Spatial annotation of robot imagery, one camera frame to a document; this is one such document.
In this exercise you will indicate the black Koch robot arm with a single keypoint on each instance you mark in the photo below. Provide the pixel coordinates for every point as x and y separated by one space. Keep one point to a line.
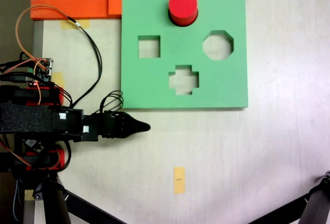
25 118

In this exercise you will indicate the green shape sorting board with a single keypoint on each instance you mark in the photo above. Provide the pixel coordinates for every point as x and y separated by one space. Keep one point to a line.
180 49

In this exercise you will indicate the notched black tripod leg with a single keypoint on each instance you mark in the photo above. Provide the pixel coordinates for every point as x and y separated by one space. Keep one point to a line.
317 203

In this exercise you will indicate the red arm base mount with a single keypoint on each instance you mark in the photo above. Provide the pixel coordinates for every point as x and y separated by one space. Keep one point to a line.
60 97

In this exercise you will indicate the yellow tape with black mark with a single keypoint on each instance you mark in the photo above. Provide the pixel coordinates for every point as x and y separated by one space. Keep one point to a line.
179 180

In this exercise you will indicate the small circuit board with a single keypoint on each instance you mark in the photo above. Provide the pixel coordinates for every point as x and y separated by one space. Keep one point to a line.
42 72

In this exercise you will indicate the black tripod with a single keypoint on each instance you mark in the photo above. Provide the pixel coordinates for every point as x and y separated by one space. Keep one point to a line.
54 203

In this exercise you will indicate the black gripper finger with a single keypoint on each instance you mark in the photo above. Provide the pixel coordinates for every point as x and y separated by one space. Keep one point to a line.
129 131
129 121

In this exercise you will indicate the yellow masking tape piece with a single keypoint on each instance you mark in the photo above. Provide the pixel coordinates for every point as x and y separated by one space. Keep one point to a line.
85 24
29 195
59 79

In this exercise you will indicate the red cylinder block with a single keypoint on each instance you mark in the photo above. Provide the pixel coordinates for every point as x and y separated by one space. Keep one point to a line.
183 5

